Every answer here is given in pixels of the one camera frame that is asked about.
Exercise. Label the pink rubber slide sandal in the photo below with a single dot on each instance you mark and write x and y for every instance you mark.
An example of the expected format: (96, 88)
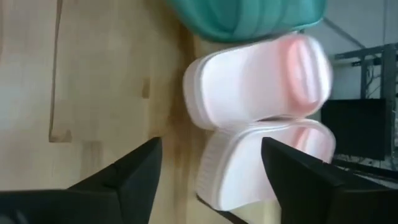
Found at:
(242, 87)
(236, 174)

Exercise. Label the green rubber slide sandal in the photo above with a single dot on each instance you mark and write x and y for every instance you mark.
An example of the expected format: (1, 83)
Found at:
(242, 18)

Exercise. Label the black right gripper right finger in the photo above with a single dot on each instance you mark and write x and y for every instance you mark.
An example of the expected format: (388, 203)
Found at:
(326, 202)

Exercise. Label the black flat monitor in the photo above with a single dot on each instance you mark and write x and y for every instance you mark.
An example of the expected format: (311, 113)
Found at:
(354, 130)

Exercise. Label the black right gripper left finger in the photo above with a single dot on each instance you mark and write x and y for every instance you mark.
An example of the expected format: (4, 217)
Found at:
(77, 208)

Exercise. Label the grey metal workbench frame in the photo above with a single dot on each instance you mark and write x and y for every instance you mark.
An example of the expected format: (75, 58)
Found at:
(388, 71)

